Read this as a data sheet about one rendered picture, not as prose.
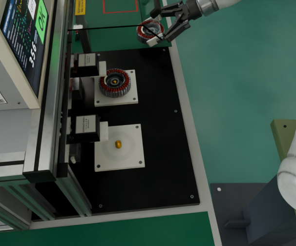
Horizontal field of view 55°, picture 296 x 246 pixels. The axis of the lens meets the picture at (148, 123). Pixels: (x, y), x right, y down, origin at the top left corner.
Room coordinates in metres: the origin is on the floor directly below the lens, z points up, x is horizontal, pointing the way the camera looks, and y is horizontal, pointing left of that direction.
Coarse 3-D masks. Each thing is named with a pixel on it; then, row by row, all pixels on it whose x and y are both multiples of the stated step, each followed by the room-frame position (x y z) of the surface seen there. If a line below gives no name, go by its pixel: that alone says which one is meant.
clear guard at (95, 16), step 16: (96, 0) 0.75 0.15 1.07; (112, 0) 0.75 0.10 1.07; (128, 0) 0.75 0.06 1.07; (144, 0) 0.77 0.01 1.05; (80, 16) 0.67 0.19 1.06; (96, 16) 0.67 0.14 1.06; (112, 16) 0.67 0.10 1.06; (128, 16) 0.67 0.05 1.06; (144, 16) 0.69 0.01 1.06; (160, 32) 0.67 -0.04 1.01
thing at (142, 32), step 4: (160, 24) 0.93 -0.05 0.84; (136, 28) 0.91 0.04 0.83; (140, 28) 0.91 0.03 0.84; (144, 28) 0.92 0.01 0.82; (164, 28) 0.91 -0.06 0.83; (136, 32) 0.89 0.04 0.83; (140, 32) 0.88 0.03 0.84; (144, 32) 0.91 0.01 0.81; (148, 32) 0.90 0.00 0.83; (164, 32) 0.89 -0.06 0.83; (136, 36) 0.90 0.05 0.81; (140, 36) 0.87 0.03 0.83; (144, 36) 0.86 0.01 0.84; (148, 36) 0.86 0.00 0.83; (152, 36) 0.87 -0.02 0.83; (140, 40) 0.87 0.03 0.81; (144, 40) 0.85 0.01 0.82
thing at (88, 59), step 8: (80, 56) 0.67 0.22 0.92; (88, 56) 0.67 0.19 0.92; (96, 56) 0.67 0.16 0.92; (80, 64) 0.63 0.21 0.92; (88, 64) 0.63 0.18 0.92; (96, 64) 0.63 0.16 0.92; (104, 64) 0.67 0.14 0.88; (64, 72) 0.62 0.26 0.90; (80, 72) 0.62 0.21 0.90; (88, 72) 0.62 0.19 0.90; (96, 72) 0.62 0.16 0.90; (104, 72) 0.64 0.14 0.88
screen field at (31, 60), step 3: (33, 42) 0.43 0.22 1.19; (33, 45) 0.42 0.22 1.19; (33, 48) 0.42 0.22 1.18; (36, 48) 0.43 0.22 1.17; (33, 51) 0.41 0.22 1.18; (30, 54) 0.39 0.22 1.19; (33, 54) 0.40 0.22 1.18; (30, 57) 0.39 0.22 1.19; (33, 57) 0.40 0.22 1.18; (30, 60) 0.38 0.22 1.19; (33, 60) 0.39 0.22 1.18; (30, 63) 0.37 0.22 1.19; (33, 63) 0.39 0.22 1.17; (33, 66) 0.38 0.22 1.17; (33, 69) 0.38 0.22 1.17
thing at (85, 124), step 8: (72, 120) 0.44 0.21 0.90; (80, 120) 0.42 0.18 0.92; (88, 120) 0.42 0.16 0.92; (96, 120) 0.42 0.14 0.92; (72, 128) 0.41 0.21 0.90; (80, 128) 0.40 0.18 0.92; (88, 128) 0.40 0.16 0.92; (96, 128) 0.40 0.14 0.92; (104, 128) 0.42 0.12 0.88; (72, 136) 0.39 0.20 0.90; (80, 136) 0.38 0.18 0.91; (88, 136) 0.38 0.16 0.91; (96, 136) 0.38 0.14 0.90; (104, 136) 0.40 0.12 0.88
